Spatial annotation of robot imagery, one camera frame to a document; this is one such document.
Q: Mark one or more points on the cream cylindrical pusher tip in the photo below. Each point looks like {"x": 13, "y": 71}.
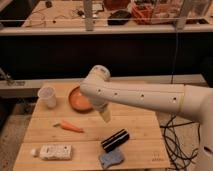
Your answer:
{"x": 105, "y": 114}

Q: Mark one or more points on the orange chili pepper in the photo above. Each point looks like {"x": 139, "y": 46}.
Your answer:
{"x": 68, "y": 126}

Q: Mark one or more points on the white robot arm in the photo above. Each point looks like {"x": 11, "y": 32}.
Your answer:
{"x": 194, "y": 103}

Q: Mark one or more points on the black striped eraser block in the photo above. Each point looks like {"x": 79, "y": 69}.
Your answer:
{"x": 115, "y": 140}

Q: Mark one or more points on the orange wooden bowl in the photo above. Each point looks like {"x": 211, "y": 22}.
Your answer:
{"x": 79, "y": 102}

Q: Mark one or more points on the blue sponge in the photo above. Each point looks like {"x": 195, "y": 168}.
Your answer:
{"x": 111, "y": 158}

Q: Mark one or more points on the translucent plastic cup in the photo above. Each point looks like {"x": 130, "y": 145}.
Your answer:
{"x": 47, "y": 95}

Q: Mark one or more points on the white plastic bottle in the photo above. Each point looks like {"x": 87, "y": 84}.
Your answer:
{"x": 50, "y": 152}

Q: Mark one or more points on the black bag on bench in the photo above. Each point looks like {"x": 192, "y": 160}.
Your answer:
{"x": 119, "y": 17}

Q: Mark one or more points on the orange plastic crate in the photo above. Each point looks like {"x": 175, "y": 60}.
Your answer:
{"x": 141, "y": 14}

